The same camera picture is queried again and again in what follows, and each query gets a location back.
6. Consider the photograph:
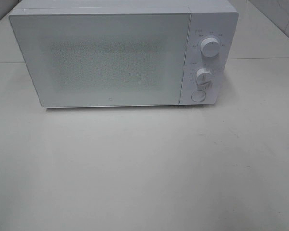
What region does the white round door button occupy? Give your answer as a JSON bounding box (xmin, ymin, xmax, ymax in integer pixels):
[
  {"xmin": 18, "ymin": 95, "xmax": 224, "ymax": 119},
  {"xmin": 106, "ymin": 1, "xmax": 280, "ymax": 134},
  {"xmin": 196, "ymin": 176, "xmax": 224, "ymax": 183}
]
[{"xmin": 191, "ymin": 90, "xmax": 206, "ymax": 103}]

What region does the white timer knob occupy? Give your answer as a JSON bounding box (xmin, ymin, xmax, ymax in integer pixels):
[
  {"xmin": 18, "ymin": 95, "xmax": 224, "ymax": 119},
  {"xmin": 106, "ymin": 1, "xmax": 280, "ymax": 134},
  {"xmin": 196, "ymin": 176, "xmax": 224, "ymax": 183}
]
[{"xmin": 195, "ymin": 68, "xmax": 213, "ymax": 85}]

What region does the white microwave door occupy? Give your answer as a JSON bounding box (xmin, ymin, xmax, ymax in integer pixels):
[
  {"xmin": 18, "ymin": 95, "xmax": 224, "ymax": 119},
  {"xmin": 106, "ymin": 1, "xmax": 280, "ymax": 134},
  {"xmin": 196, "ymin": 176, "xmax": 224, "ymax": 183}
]
[{"xmin": 10, "ymin": 14, "xmax": 190, "ymax": 108}]

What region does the white upper control knob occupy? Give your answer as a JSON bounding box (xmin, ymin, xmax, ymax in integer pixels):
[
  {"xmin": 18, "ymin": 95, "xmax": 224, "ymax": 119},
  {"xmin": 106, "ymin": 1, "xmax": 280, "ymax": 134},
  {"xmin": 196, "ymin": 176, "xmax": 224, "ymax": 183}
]
[{"xmin": 200, "ymin": 36, "xmax": 221, "ymax": 58}]

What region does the white microwave oven body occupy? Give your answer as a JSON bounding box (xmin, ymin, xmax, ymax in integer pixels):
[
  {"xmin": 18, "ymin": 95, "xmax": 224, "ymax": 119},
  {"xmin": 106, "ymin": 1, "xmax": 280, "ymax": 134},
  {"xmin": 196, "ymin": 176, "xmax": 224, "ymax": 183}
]
[{"xmin": 9, "ymin": 0, "xmax": 239, "ymax": 107}]

